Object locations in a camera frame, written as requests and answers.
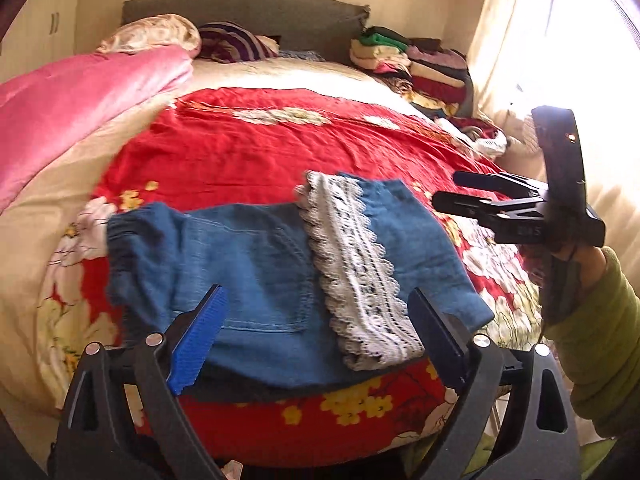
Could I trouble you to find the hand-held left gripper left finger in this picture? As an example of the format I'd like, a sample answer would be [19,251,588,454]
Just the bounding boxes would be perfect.
[50,284,231,480]

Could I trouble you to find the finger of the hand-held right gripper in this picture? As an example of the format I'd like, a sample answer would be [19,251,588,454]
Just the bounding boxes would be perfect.
[452,170,542,197]
[432,190,546,223]

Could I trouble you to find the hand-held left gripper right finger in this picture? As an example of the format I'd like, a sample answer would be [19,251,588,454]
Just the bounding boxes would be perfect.
[407,287,583,480]

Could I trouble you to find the blue denim pants lace trim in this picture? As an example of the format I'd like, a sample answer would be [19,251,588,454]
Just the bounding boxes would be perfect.
[106,171,496,391]

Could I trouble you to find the person's right forearm green sleeve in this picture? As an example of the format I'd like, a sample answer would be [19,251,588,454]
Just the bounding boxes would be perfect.
[545,246,640,441]

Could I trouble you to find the red and white cloth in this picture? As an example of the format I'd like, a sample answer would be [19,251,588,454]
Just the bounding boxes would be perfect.
[440,116,508,161]

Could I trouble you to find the stack of folded clothes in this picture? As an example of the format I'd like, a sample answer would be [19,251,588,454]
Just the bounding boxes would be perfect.
[350,26,473,120]

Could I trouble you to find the cream curtain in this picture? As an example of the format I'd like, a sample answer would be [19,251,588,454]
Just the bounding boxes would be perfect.
[467,0,640,271]

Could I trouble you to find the cream bed sheet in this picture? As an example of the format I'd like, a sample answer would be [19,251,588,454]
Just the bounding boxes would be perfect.
[0,55,431,411]

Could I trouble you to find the red floral bed cover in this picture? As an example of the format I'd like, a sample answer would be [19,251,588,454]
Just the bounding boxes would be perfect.
[37,87,551,453]

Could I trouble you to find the pink quilt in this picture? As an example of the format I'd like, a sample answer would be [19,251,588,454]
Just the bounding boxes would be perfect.
[0,45,195,213]

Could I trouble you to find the grey padded headboard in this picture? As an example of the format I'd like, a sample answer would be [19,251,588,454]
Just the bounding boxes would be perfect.
[121,0,372,66]

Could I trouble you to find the purple striped garment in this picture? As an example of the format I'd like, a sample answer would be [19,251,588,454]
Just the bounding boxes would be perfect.
[198,21,279,64]

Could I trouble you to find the cream floral pillow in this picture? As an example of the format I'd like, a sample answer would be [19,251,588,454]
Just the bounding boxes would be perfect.
[96,14,202,57]

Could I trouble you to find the cream wardrobe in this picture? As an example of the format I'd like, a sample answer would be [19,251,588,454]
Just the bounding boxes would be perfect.
[0,0,88,83]

